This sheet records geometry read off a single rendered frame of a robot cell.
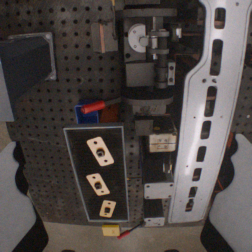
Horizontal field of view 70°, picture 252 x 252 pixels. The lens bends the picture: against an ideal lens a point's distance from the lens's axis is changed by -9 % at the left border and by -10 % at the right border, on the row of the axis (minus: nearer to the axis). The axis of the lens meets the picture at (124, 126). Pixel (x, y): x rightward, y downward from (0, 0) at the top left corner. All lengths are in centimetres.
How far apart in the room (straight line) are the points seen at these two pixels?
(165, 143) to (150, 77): 24
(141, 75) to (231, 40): 31
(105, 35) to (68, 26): 42
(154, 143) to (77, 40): 53
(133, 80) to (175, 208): 68
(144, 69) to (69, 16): 54
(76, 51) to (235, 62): 61
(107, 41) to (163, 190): 47
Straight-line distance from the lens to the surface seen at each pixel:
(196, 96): 62
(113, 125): 44
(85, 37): 87
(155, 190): 66
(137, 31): 44
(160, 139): 57
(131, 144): 104
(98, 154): 48
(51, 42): 89
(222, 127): 71
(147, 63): 40
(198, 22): 59
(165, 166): 61
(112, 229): 76
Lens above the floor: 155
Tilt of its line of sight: 60 degrees down
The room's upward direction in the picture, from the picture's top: 178 degrees counter-clockwise
